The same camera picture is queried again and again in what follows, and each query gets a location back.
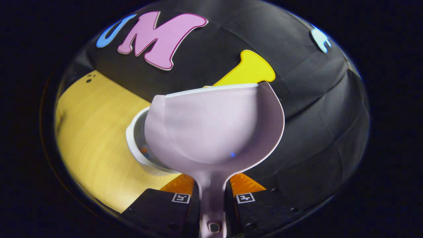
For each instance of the white ribbed garbage bin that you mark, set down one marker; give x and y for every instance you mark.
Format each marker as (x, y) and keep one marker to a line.
(132, 145)

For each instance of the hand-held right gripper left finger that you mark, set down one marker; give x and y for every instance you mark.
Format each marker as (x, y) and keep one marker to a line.
(158, 211)

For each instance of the black backdrop cloth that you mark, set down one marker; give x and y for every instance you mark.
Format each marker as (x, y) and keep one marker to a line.
(314, 115)

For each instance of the lavender plastic dustpan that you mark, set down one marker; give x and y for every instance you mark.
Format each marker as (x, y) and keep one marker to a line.
(211, 132)

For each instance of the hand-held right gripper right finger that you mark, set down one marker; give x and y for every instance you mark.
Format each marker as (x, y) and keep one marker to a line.
(264, 211)

